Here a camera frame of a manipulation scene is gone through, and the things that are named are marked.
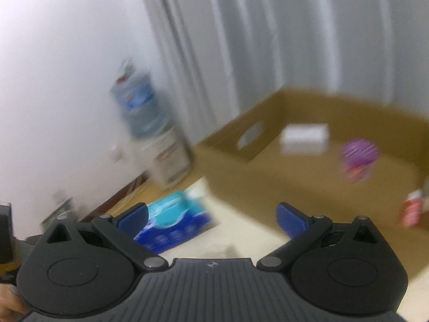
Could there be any white rectangular box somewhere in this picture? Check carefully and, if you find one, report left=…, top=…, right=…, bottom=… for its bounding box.
left=281, top=123, right=330, bottom=155

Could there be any purple air freshener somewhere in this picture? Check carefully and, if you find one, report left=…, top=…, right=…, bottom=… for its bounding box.
left=339, top=137, right=379, bottom=183

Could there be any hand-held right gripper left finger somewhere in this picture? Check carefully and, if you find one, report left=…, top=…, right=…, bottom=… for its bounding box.
left=43, top=203, right=169, bottom=270

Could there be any person's left hand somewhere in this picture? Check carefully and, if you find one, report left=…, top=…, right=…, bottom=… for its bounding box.
left=0, top=281, right=30, bottom=315

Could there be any grey curtain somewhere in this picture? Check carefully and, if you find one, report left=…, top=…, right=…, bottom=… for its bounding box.
left=136, top=0, right=429, bottom=135

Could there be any white water dispenser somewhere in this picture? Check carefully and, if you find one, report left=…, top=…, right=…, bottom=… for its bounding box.
left=147, top=127, right=195, bottom=188

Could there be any blue water bottle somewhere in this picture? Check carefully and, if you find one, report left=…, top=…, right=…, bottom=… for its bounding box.
left=110, top=69, right=168, bottom=139

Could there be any clear plastic bag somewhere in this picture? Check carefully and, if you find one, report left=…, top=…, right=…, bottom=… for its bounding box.
left=117, top=58, right=135, bottom=84

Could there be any blue tissue pack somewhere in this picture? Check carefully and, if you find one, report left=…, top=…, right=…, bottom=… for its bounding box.
left=134, top=189, right=215, bottom=254

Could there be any red and white bottle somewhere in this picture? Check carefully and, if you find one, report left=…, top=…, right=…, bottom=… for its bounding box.
left=400, top=188, right=424, bottom=229

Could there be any brown cardboard box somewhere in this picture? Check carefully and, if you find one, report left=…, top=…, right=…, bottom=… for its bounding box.
left=193, top=85, right=429, bottom=280

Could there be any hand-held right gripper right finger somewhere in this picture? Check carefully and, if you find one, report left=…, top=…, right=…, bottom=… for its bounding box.
left=256, top=202, right=381, bottom=272

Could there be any grey floor object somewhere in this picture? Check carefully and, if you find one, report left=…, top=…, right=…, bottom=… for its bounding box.
left=41, top=191, right=77, bottom=226

